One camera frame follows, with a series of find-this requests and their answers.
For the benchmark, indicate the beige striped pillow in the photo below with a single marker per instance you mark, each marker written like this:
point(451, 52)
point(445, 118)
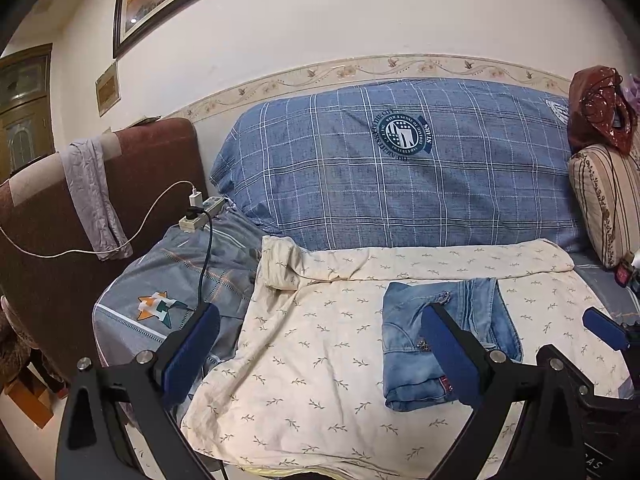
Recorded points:
point(606, 185)

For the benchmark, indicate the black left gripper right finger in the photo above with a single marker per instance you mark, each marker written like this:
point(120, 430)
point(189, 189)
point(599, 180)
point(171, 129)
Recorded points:
point(547, 442)

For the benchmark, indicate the blue denim jeans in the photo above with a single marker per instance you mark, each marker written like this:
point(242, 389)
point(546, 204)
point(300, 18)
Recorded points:
point(412, 377)

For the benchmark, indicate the small wall plaque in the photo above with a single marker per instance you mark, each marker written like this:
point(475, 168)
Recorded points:
point(107, 90)

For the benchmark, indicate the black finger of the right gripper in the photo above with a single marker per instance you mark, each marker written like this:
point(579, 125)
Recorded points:
point(613, 334)

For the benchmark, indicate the red small box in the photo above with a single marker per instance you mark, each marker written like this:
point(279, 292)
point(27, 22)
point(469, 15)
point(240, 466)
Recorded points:
point(624, 273)

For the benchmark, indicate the wooden door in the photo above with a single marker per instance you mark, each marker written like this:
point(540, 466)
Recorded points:
point(26, 131)

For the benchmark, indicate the grey-blue bed sheet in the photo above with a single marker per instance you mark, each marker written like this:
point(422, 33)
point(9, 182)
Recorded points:
point(157, 293)

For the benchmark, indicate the dark red shiny bag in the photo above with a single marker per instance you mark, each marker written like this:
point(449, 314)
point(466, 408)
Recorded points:
point(598, 112)

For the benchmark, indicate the cardboard box on floor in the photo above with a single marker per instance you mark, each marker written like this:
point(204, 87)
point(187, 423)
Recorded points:
point(32, 397)

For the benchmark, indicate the blue plaid large pillow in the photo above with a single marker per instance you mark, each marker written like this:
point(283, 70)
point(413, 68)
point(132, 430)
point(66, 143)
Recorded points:
point(410, 162)

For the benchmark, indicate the grey cloth on headboard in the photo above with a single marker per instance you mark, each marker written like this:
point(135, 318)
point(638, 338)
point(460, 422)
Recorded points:
point(85, 176)

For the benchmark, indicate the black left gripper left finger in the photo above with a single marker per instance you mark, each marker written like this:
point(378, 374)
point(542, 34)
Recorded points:
point(93, 443)

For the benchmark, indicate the cream leaf-print blanket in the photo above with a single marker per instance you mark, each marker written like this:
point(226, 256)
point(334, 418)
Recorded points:
point(305, 388)

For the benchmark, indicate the purple cloth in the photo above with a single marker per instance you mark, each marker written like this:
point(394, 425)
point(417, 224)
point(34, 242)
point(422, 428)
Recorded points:
point(631, 92)

